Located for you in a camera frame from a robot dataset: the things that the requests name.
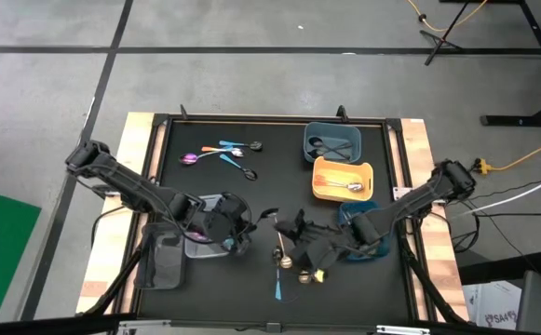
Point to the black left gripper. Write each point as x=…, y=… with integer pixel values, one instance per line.
x=221, y=223

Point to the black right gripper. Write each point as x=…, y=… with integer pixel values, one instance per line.
x=321, y=246

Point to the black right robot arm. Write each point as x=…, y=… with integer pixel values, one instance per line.
x=414, y=200

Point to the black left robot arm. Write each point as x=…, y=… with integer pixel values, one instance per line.
x=130, y=186

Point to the blue plastic bin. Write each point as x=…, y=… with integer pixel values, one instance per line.
x=344, y=209

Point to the yellow plastic bin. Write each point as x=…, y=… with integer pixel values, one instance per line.
x=344, y=195

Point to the clear plastic bin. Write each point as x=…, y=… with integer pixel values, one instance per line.
x=193, y=251

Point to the small spoons top left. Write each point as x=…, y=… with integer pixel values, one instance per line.
x=250, y=174

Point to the smoked dark plastic bin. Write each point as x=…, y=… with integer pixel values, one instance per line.
x=158, y=265

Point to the grey-blue plastic bin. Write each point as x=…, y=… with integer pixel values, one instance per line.
x=309, y=128

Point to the wooden table side board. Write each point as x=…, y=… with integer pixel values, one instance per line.
x=447, y=288
x=112, y=242

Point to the white cardboard box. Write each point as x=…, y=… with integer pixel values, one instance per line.
x=493, y=307

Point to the black tripod stand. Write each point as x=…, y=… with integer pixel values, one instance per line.
x=437, y=44

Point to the green floor mat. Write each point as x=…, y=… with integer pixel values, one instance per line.
x=0, y=256

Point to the black aluminium table frame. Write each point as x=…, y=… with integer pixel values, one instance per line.
x=274, y=118

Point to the white metal bracket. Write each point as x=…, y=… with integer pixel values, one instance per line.
x=399, y=193
x=402, y=330

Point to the black desk frame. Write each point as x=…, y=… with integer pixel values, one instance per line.
x=531, y=111

